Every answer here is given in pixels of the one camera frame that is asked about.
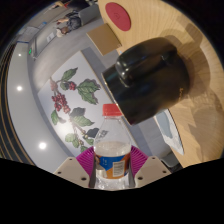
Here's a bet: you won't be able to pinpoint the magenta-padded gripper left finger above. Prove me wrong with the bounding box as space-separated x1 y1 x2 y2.
53 146 98 190

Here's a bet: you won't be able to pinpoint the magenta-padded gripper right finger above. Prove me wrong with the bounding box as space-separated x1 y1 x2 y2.
128 145 173 189

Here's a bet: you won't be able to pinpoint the clear red-capped drink bottle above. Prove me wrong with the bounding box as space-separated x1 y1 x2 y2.
93 103 132 191

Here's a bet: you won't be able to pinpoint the grey chair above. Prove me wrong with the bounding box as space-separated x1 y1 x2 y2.
162 150 183 168
79 2 101 26

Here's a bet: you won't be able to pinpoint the round ceiling lights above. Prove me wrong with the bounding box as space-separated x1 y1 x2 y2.
15 51 48 150

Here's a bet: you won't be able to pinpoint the black mug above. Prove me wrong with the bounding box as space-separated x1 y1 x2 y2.
101 37 191 126

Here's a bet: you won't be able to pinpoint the small brown cardboard box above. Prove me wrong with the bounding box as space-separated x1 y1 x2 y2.
86 23 123 57

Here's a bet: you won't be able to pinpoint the flat round red coaster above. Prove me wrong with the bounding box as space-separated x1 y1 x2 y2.
104 2 132 32

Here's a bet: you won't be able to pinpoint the coffee plant wall mural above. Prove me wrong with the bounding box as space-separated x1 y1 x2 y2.
37 49 134 158

